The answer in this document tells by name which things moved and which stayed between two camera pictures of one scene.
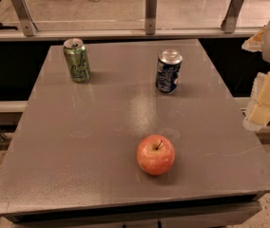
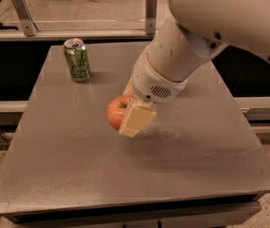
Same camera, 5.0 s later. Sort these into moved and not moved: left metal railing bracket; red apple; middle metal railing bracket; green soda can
Moved: red apple
Not moved: middle metal railing bracket; green soda can; left metal railing bracket
